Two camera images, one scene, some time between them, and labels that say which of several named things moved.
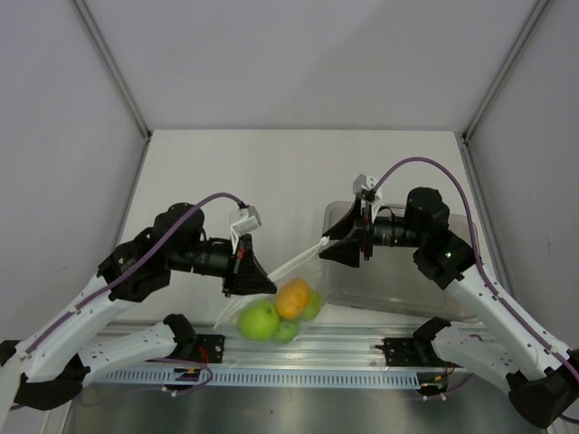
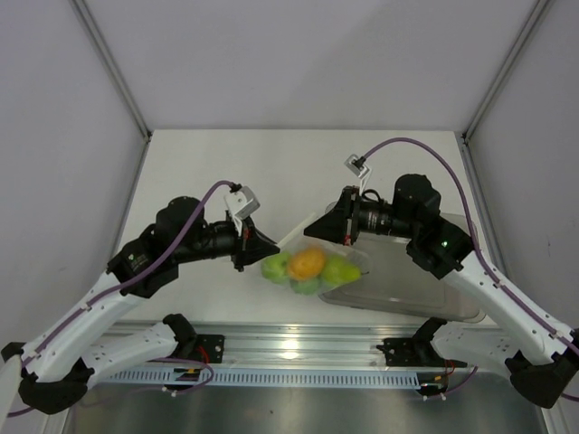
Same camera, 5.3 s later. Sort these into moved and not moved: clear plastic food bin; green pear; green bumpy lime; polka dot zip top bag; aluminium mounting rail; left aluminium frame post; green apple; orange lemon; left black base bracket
Moved: polka dot zip top bag; green pear; orange lemon; green bumpy lime; green apple
Not moved: left aluminium frame post; left black base bracket; clear plastic food bin; aluminium mounting rail
